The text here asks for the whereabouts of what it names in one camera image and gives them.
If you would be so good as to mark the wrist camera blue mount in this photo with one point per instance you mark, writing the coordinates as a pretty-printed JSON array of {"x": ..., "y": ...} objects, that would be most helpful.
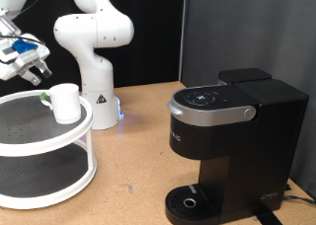
[{"x": 23, "y": 46}]

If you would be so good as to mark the black curtain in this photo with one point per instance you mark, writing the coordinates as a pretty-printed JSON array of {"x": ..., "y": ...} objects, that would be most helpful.
[{"x": 151, "y": 37}]

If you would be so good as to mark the white two-tier turntable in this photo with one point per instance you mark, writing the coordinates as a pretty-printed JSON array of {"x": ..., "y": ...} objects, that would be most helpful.
[{"x": 39, "y": 146}]

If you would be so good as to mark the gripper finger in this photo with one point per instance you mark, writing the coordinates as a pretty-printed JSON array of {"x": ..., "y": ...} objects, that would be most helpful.
[
  {"x": 43, "y": 69},
  {"x": 31, "y": 77}
]

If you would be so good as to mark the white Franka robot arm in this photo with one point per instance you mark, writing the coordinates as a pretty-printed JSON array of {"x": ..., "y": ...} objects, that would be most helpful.
[{"x": 95, "y": 31}]

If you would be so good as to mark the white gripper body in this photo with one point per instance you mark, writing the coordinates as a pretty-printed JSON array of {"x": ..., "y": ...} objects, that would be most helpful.
[{"x": 8, "y": 70}]

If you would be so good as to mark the black Keurig coffee machine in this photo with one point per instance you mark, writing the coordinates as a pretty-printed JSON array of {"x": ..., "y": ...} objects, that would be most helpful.
[{"x": 243, "y": 152}]

